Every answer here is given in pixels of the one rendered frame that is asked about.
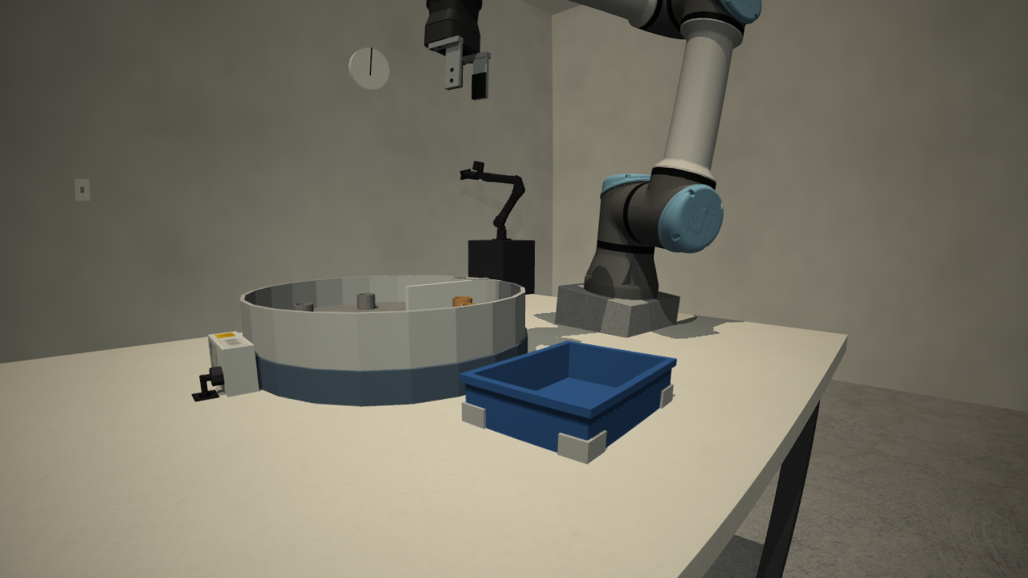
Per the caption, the blue open crate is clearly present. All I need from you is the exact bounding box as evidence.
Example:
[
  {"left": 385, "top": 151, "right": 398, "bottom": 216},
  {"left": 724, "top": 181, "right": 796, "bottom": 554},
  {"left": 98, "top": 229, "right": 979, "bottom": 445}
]
[{"left": 458, "top": 340, "right": 677, "bottom": 464}]

